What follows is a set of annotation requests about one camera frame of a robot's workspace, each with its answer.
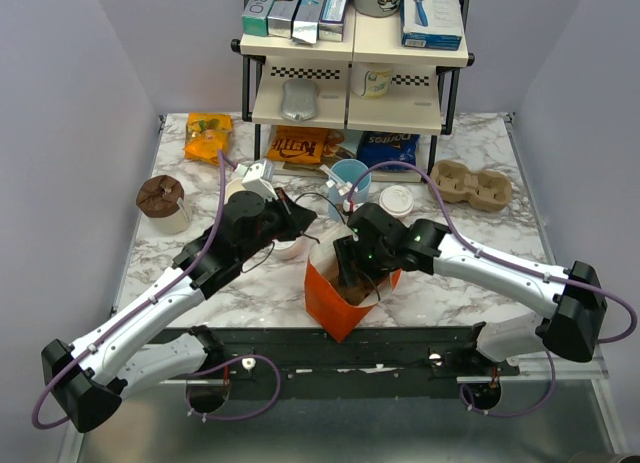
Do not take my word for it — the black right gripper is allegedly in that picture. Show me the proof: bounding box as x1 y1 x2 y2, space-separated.
333 233 396 287

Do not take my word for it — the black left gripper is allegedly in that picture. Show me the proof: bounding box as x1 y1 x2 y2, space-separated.
236 188 316 265

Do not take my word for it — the separated brown pulp carrier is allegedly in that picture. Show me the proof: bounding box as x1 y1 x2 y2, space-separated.
335 279 380 306

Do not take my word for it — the orange paper bag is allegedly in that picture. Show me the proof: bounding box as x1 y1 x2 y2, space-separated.
304 223 402 342

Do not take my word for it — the kraft paper cup stack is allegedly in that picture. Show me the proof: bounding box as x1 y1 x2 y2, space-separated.
224 178 246 204

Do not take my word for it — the single kraft paper cup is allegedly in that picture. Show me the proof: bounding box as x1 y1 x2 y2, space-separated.
389 211 411 221

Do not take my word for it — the single white cup lid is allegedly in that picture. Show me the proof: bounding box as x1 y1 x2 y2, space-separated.
378 185 414 214

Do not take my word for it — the brown pulp cup carrier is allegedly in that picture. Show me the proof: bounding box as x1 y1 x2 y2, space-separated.
430 160 512 213

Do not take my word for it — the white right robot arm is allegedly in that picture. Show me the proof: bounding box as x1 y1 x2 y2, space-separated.
333 203 607 375

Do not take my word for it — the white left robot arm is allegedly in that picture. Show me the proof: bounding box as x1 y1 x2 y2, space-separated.
38 188 317 433

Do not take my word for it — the blue cylindrical sugar container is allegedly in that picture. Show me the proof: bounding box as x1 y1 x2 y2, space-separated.
327 159 372 210

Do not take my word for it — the orange kettle chips bag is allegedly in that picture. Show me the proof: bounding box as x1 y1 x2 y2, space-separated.
266 125 329 165

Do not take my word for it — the brown cookie snack bag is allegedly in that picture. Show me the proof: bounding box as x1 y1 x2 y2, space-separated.
278 129 363 177

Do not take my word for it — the blue doritos bag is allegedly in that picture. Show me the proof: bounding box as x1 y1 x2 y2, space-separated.
356 131 420 167

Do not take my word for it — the silver grey sponge pouch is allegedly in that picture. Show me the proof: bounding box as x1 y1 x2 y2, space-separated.
280 79 319 122

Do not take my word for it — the orange yellow snack bag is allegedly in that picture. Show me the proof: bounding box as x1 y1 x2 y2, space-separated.
184 113 233 165

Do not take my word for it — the cream black shelf rack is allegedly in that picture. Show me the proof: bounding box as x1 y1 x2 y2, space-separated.
230 0 476 184

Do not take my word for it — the brown topped white container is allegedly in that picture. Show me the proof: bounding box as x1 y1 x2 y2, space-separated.
136 175 192 235

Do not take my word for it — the white yellow printed cup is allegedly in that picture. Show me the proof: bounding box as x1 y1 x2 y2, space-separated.
350 62 393 99

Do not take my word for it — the silver blue toothpaste box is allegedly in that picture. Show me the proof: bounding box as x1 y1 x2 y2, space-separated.
292 0 325 45

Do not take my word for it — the purple white toothpaste box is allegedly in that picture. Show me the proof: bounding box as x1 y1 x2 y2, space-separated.
318 0 350 42

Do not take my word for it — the teal toothpaste box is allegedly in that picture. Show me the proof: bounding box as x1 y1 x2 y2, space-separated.
241 0 276 37

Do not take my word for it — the blue razor package box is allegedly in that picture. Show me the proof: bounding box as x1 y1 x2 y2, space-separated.
401 0 464 51

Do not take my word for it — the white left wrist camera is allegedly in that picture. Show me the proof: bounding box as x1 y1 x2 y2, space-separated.
234 159 276 201

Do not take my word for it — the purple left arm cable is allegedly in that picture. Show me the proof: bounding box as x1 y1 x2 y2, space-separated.
31 149 241 430

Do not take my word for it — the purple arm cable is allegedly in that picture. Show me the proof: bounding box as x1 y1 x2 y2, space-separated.
345 160 639 344
31 149 241 430

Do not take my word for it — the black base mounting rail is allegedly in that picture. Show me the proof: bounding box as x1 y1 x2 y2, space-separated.
149 322 521 402

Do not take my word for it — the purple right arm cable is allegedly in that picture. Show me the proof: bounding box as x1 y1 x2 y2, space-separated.
345 160 639 344

